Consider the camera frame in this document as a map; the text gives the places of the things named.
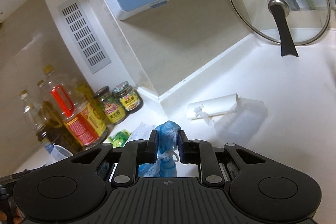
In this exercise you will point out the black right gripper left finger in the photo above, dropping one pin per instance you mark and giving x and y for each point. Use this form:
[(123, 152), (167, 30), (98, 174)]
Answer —
[(131, 156)]

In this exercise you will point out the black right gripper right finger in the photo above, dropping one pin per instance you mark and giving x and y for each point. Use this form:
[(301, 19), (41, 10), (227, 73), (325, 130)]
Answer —
[(202, 154)]

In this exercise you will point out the blue face mask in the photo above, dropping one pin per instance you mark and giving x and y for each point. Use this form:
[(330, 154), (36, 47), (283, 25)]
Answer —
[(165, 165)]

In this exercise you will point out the green packet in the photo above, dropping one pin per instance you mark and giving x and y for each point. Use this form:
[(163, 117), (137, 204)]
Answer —
[(120, 139)]

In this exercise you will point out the white mesh packet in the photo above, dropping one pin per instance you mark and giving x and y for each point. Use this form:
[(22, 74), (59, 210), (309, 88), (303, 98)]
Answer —
[(142, 132)]

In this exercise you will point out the white paper roll wrapper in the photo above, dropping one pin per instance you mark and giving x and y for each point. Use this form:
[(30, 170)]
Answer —
[(212, 107)]

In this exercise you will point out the sauce jar red label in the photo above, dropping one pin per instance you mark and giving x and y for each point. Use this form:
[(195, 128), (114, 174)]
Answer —
[(110, 105)]

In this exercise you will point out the clear plastic sheet wrapper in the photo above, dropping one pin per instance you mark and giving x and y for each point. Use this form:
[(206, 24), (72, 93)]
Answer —
[(243, 120)]

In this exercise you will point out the sauce jar yellow label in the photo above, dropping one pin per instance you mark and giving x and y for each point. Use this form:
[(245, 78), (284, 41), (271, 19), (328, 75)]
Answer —
[(128, 97)]

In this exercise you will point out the large cooking oil bottle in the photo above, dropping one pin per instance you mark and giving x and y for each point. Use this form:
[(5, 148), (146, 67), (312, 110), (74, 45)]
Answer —
[(77, 114)]

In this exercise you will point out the small plastic cup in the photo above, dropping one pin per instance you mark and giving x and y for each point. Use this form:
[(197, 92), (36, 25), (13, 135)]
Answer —
[(58, 153)]

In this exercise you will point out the white vent grille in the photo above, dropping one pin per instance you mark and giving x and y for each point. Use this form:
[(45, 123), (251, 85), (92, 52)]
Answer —
[(83, 35)]

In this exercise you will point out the clear oil bottle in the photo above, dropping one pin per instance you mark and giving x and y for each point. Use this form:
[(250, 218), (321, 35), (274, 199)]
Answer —
[(32, 110)]

